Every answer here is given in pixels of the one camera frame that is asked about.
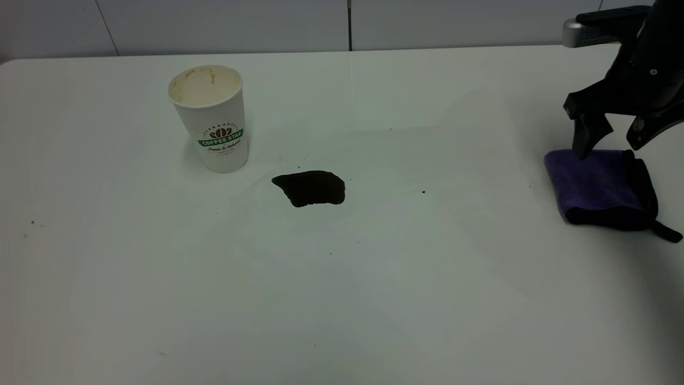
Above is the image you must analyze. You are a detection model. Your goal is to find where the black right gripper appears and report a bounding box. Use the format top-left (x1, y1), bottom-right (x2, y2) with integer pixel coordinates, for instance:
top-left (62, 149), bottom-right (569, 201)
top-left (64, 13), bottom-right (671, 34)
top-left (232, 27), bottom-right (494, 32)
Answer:
top-left (564, 0), bottom-right (684, 160)

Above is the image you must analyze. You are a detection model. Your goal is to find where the purple cloth with black trim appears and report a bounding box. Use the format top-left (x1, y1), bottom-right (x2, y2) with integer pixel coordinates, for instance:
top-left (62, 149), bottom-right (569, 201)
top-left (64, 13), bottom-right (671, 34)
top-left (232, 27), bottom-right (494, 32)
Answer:
top-left (543, 149), bottom-right (683, 244)

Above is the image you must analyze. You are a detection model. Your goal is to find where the white paper coffee cup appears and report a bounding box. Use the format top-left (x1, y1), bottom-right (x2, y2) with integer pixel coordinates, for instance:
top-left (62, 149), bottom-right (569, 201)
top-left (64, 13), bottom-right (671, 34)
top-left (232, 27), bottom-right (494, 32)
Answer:
top-left (168, 65), bottom-right (250, 174)

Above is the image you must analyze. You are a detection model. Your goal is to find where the dark coffee spill puddle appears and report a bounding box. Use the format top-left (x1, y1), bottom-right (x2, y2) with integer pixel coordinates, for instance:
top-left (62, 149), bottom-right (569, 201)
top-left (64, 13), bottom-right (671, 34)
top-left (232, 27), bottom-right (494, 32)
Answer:
top-left (271, 171), bottom-right (346, 208)

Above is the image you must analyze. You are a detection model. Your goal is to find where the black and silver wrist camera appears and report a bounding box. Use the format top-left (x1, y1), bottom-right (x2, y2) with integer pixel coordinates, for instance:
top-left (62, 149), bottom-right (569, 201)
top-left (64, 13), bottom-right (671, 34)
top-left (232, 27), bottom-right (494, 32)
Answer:
top-left (562, 5), bottom-right (654, 48)

